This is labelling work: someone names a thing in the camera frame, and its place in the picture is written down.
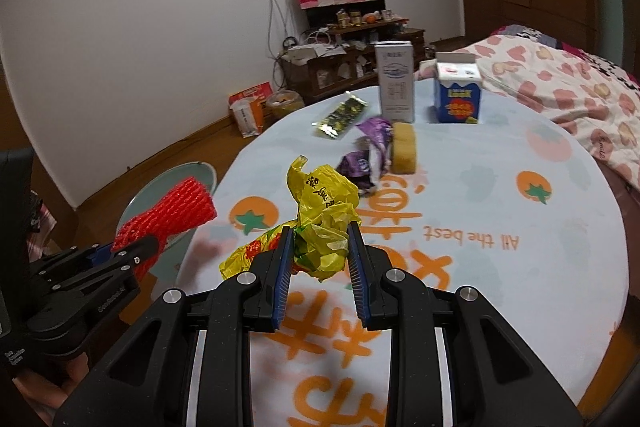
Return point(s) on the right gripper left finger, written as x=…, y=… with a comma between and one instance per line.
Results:
x=266, y=310

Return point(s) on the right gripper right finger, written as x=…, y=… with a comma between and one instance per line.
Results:
x=367, y=266

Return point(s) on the yellow plastic wrapper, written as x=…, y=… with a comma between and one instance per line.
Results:
x=327, y=204

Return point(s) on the purple wrapper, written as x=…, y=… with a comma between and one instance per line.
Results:
x=365, y=166

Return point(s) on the red foam fruit net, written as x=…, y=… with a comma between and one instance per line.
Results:
x=185, y=207

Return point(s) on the person left hand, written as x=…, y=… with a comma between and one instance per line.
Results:
x=46, y=398

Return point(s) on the yellow sponge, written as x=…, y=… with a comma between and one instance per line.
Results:
x=403, y=149

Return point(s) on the gold black foil packet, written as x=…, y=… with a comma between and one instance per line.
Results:
x=350, y=109

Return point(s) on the fruit pattern white tablecloth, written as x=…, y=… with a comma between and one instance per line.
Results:
x=513, y=206

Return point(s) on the red white box on floor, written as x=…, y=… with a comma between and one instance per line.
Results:
x=248, y=109

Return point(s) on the clear plastic jar on floor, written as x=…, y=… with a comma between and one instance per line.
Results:
x=284, y=103

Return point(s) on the dark wooden tv stand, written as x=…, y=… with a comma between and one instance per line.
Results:
x=342, y=59

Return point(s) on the tall white grey carton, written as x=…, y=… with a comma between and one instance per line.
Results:
x=394, y=61

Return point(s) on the blue white milk carton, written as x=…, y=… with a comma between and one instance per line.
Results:
x=458, y=88

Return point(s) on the pink heart pattern quilt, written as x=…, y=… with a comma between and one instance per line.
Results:
x=589, y=96

